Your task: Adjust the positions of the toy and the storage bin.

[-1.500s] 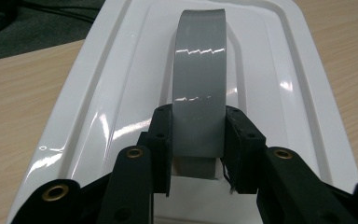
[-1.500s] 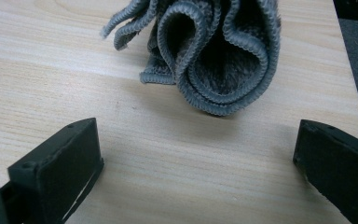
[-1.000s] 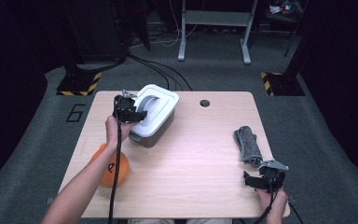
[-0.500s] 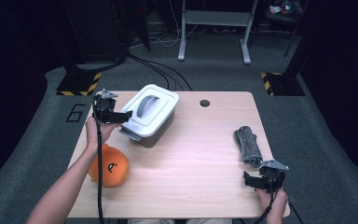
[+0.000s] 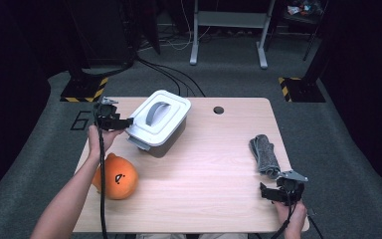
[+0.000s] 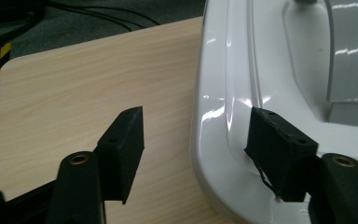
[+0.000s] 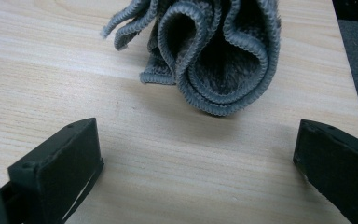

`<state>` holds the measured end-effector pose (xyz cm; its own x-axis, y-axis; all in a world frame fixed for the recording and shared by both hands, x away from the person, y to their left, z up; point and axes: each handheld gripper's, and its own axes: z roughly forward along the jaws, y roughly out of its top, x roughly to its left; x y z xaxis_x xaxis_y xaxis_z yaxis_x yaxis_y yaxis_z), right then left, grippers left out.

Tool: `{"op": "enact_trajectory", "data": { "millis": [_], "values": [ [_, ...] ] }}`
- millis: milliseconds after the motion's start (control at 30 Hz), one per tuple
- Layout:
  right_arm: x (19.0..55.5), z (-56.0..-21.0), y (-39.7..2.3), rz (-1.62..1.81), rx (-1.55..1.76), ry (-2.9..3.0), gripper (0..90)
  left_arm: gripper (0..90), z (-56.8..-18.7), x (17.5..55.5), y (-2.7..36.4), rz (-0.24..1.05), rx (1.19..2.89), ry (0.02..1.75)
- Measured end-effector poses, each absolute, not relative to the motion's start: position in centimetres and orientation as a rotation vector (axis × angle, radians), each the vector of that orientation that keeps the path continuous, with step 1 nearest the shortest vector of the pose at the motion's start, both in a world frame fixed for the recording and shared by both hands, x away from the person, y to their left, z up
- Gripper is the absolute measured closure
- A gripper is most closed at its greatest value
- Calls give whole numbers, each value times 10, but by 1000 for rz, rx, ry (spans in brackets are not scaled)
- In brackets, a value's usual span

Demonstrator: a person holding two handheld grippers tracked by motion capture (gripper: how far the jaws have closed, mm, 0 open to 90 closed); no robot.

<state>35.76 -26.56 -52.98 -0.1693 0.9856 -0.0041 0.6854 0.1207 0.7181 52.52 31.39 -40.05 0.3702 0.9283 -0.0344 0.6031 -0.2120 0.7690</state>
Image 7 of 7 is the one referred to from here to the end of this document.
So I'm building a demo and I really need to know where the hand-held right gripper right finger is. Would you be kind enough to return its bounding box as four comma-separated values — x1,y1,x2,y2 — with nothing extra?
292,119,358,224

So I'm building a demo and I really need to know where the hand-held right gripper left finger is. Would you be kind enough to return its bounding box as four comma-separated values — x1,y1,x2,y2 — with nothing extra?
0,117,105,224

